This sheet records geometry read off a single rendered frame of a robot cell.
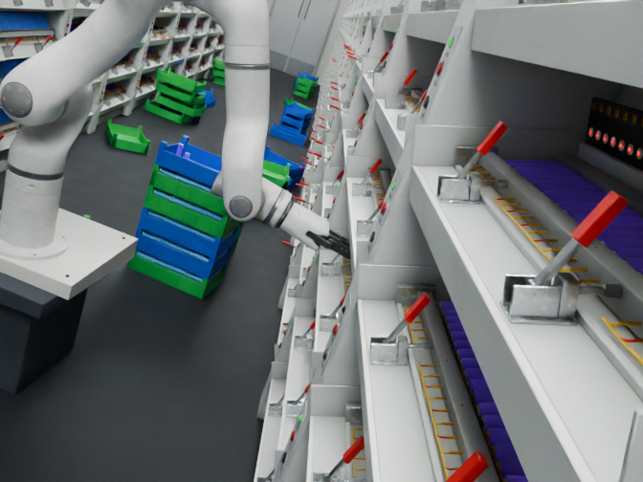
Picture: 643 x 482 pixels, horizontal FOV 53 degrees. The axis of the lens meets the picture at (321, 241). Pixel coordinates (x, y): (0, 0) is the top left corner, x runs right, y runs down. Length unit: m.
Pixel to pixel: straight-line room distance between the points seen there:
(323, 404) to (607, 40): 0.66
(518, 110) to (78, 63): 0.92
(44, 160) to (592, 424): 1.35
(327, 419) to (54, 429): 0.83
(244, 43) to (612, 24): 0.94
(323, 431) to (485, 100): 0.49
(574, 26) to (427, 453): 0.36
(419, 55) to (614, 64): 1.10
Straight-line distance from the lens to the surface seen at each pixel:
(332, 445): 0.90
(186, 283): 2.31
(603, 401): 0.34
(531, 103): 0.83
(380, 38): 2.19
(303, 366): 1.43
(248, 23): 1.29
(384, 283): 0.85
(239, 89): 1.30
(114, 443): 1.62
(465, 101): 0.81
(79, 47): 1.43
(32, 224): 1.60
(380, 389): 0.67
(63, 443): 1.59
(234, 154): 1.27
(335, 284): 1.38
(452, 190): 0.65
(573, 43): 0.48
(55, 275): 1.55
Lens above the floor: 1.04
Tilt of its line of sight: 18 degrees down
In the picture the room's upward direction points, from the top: 20 degrees clockwise
